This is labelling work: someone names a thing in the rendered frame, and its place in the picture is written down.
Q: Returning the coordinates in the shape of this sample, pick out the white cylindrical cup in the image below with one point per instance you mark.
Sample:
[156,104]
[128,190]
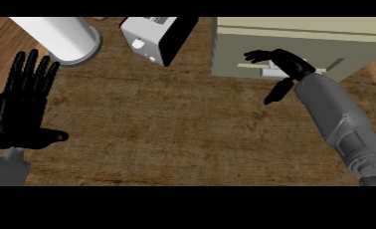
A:
[61,39]

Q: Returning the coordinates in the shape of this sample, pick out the small brown object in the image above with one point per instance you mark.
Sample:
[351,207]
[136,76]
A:
[99,18]

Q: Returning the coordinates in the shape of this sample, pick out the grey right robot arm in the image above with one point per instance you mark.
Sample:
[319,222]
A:
[338,120]

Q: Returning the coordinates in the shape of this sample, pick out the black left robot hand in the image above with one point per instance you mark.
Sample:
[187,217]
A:
[22,107]

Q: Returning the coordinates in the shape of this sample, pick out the white and black appliance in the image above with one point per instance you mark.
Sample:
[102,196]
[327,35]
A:
[159,39]

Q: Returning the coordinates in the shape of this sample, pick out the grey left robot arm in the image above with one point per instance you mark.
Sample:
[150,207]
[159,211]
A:
[10,168]

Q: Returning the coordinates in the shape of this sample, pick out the olive green drawer cabinet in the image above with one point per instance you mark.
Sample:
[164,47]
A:
[289,45]

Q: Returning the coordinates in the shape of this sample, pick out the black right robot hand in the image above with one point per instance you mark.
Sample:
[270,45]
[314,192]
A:
[289,65]

